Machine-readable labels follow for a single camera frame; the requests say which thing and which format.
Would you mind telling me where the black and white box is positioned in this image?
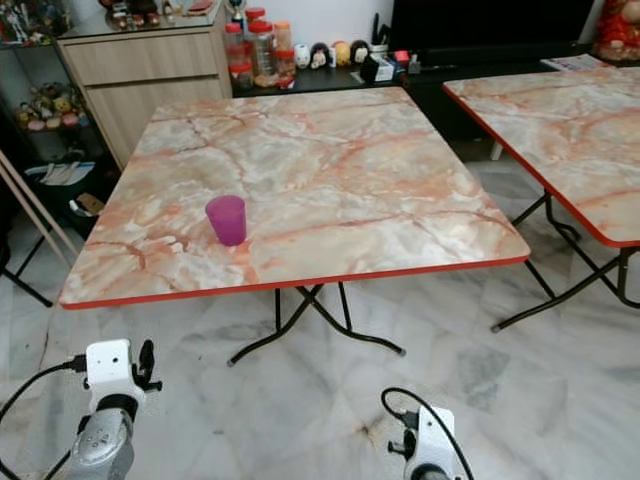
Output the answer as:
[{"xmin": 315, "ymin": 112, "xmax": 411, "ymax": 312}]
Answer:
[{"xmin": 360, "ymin": 54, "xmax": 402, "ymax": 84}]

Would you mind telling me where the red seated figurine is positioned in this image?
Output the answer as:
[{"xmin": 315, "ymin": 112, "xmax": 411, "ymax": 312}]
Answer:
[{"xmin": 592, "ymin": 0, "xmax": 640, "ymax": 64}]

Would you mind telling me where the printed paper sheet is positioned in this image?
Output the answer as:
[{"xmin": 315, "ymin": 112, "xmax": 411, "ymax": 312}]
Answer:
[{"xmin": 540, "ymin": 53, "xmax": 609, "ymax": 72}]

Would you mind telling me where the dark haired doll figurine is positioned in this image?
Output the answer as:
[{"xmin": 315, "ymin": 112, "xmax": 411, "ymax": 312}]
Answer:
[{"xmin": 310, "ymin": 42, "xmax": 332, "ymax": 70}]

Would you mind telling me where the black low tv console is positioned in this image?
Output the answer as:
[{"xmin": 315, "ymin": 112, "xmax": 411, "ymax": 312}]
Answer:
[{"xmin": 231, "ymin": 44, "xmax": 640, "ymax": 141}]

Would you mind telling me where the tall red lid jar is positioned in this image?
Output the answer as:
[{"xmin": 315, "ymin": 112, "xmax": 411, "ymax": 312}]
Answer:
[{"xmin": 225, "ymin": 23, "xmax": 254, "ymax": 93}]

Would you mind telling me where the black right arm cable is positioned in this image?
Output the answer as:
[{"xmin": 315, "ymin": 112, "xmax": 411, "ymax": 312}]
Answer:
[{"xmin": 381, "ymin": 387, "xmax": 475, "ymax": 480}]

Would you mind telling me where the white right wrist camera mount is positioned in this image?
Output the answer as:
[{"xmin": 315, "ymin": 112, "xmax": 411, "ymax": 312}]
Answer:
[{"xmin": 410, "ymin": 405, "xmax": 459, "ymax": 480}]

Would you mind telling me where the marble pattern folding table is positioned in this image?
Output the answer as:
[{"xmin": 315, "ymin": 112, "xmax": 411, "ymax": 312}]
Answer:
[
  {"xmin": 58, "ymin": 85, "xmax": 532, "ymax": 367},
  {"xmin": 442, "ymin": 62, "xmax": 640, "ymax": 333}
]

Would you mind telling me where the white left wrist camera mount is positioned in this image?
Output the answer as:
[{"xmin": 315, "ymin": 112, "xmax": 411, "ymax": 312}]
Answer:
[{"xmin": 84, "ymin": 339, "xmax": 137, "ymax": 397}]

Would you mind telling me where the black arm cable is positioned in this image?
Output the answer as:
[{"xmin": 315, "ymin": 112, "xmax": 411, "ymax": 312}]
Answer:
[
  {"xmin": 381, "ymin": 387, "xmax": 475, "ymax": 480},
  {"xmin": 0, "ymin": 359, "xmax": 88, "ymax": 480}
]

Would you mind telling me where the light wooden pole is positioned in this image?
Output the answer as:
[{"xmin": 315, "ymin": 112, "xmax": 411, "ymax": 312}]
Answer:
[{"xmin": 0, "ymin": 150, "xmax": 74, "ymax": 271}]

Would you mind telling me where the small red lid jar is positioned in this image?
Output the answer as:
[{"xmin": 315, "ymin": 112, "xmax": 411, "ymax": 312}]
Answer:
[{"xmin": 275, "ymin": 48, "xmax": 298, "ymax": 89}]

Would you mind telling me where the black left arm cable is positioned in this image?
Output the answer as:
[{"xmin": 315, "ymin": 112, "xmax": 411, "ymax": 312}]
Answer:
[{"xmin": 0, "ymin": 359, "xmax": 88, "ymax": 480}]

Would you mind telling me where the purple plastic cup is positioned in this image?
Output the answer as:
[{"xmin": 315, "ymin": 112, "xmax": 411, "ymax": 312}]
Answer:
[{"xmin": 205, "ymin": 195, "xmax": 248, "ymax": 248}]

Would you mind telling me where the wide red lid jar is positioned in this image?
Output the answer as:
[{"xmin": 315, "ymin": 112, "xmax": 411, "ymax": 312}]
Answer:
[{"xmin": 249, "ymin": 19, "xmax": 279, "ymax": 88}]

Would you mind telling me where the glass shelf with toys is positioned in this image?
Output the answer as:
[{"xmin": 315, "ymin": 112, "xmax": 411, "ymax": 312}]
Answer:
[{"xmin": 0, "ymin": 0, "xmax": 121, "ymax": 236}]

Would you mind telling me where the light wooden drawer cabinet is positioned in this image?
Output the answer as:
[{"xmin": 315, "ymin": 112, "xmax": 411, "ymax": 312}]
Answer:
[{"xmin": 56, "ymin": 28, "xmax": 234, "ymax": 169}]

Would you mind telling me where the black television screen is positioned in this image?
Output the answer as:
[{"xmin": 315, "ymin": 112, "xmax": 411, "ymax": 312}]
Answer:
[{"xmin": 390, "ymin": 0, "xmax": 597, "ymax": 53}]

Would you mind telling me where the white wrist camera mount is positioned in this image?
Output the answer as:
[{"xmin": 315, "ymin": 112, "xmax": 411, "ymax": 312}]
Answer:
[
  {"xmin": 410, "ymin": 405, "xmax": 459, "ymax": 480},
  {"xmin": 84, "ymin": 339, "xmax": 137, "ymax": 397}
]

